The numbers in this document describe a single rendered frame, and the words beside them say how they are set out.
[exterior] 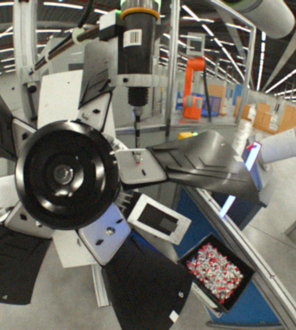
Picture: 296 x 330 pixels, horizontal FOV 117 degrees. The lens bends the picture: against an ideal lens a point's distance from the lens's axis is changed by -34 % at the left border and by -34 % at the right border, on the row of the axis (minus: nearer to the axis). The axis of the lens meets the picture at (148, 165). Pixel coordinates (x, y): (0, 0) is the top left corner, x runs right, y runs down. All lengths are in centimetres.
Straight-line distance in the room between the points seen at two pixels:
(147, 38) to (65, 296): 150
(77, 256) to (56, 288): 101
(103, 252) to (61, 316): 128
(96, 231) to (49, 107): 44
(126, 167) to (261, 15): 36
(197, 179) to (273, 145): 54
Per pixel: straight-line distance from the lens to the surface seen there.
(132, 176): 18
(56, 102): 54
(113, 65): 18
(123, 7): 19
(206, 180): 22
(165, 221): 33
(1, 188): 41
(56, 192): 16
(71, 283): 144
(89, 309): 137
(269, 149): 70
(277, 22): 38
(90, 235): 20
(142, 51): 16
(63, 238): 48
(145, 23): 17
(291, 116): 822
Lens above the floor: 130
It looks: 34 degrees down
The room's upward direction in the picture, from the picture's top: 2 degrees clockwise
